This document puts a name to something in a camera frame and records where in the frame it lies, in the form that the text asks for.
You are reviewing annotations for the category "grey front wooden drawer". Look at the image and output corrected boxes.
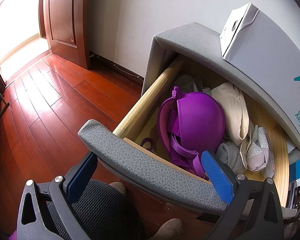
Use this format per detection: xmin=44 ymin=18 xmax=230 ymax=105
xmin=78 ymin=55 xmax=300 ymax=215

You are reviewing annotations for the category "grey honeycomb pattern underwear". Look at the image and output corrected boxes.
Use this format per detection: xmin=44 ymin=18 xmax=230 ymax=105
xmin=246 ymin=125 xmax=275 ymax=178

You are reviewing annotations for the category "left foot grey sock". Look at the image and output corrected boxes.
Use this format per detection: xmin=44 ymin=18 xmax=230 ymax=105
xmin=109 ymin=181 xmax=127 ymax=196

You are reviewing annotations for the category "foot grey sock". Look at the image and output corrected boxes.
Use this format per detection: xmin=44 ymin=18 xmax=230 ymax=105
xmin=109 ymin=181 xmax=127 ymax=196
xmin=149 ymin=218 xmax=183 ymax=240

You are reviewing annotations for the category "blue box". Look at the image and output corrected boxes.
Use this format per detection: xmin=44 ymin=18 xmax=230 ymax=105
xmin=289 ymin=159 xmax=300 ymax=186

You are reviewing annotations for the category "grey folded garment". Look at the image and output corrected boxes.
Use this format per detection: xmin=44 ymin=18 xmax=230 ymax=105
xmin=216 ymin=140 xmax=245 ymax=174

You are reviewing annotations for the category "beige bra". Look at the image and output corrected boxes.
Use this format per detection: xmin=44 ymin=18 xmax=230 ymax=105
xmin=212 ymin=82 xmax=253 ymax=170

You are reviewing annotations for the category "right foot grey sock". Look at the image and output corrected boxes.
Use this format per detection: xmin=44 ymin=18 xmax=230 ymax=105
xmin=149 ymin=218 xmax=183 ymax=240

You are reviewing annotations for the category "purple padded bra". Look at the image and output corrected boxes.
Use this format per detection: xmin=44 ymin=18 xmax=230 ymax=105
xmin=140 ymin=86 xmax=227 ymax=181

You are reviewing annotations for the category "white XINCCI shoe box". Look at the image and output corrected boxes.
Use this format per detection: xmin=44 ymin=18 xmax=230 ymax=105
xmin=219 ymin=2 xmax=300 ymax=133

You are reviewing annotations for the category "grey nightstand cabinet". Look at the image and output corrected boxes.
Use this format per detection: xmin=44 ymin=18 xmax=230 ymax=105
xmin=141 ymin=22 xmax=300 ymax=151

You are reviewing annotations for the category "brown wooden door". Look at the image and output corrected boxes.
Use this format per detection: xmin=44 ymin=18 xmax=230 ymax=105
xmin=43 ymin=0 xmax=90 ymax=69

